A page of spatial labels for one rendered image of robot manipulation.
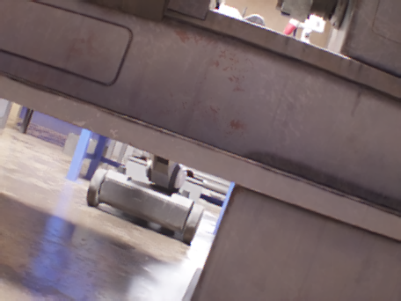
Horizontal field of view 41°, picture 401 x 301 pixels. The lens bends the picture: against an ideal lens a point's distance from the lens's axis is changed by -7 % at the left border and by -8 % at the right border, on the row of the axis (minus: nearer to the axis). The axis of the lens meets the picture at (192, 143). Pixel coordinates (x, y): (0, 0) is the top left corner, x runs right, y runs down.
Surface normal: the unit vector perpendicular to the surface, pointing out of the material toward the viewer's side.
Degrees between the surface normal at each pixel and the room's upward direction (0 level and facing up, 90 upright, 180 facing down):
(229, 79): 90
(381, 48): 90
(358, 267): 90
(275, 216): 90
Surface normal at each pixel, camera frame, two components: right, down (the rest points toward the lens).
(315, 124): -0.09, -0.04
